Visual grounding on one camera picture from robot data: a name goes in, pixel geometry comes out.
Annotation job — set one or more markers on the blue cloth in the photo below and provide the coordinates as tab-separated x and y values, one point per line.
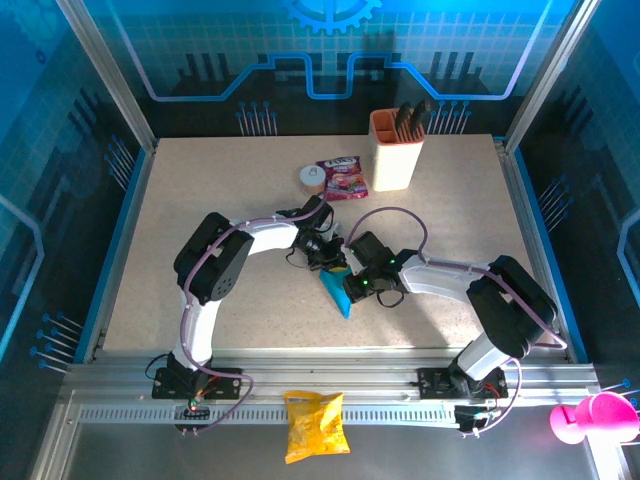
337	295

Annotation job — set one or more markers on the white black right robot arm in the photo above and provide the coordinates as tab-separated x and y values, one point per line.
440	282

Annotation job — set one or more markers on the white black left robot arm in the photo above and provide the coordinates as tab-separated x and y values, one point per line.
200	330

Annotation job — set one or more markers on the small tin can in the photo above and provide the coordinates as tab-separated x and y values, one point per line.
311	180

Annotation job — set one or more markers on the purple candy bag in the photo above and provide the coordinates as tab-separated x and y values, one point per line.
344	180

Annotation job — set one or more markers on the cream orange knife block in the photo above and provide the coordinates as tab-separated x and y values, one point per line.
395	165

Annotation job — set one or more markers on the yellow chip bag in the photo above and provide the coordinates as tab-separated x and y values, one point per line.
315	430

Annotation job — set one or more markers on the pink plastic object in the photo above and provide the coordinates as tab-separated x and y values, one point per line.
600	417

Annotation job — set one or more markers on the aluminium mounting rail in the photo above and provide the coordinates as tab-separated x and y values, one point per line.
325	375

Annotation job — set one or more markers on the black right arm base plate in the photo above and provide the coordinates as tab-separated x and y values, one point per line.
432	382

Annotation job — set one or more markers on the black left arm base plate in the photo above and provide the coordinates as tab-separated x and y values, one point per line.
230	382

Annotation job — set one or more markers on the aluminium table side rail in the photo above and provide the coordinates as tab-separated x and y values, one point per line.
121	250
532	250

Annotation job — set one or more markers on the aluminium frame post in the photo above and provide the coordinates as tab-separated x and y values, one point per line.
111	75
550	75

